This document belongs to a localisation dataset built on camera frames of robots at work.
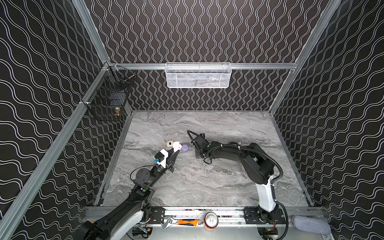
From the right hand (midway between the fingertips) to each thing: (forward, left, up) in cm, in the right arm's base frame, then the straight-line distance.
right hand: (201, 153), depth 98 cm
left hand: (-13, +11, +26) cm, 31 cm away
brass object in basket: (+9, +47, +30) cm, 56 cm away
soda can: (-39, -4, +12) cm, 41 cm away
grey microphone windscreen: (-39, -51, +1) cm, 64 cm away
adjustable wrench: (-39, +17, +2) cm, 42 cm away
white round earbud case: (-11, +12, +26) cm, 31 cm away
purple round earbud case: (+2, +11, +3) cm, 12 cm away
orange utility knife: (-39, +7, +2) cm, 40 cm away
